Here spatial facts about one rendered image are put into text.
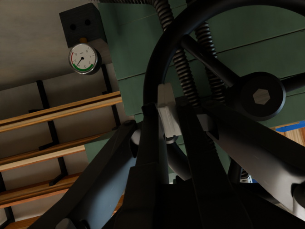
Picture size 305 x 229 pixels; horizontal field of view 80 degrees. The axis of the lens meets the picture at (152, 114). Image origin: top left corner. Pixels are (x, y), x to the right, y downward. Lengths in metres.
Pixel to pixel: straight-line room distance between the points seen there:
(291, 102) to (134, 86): 0.35
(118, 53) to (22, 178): 3.33
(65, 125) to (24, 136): 0.65
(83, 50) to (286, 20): 0.43
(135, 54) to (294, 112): 0.37
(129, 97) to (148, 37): 0.14
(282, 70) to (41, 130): 3.18
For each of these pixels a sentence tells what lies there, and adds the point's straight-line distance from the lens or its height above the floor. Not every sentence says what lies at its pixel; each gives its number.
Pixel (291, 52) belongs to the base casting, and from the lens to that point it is 0.51.
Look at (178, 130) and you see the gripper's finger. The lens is 0.16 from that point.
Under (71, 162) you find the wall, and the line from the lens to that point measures 3.23.
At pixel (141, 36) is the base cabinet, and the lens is 0.46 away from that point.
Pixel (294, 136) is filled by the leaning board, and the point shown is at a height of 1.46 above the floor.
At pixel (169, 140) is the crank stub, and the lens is 0.19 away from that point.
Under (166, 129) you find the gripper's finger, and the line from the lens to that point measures 0.15.
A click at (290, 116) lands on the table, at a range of 0.50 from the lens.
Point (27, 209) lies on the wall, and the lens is 3.81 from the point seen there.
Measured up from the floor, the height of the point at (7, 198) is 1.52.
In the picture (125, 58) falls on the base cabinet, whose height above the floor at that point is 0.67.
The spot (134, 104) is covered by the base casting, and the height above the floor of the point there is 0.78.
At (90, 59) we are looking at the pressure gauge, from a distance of 0.41.
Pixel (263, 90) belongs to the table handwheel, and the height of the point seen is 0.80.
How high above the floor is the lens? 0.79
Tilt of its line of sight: 3 degrees up
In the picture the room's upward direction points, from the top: 166 degrees clockwise
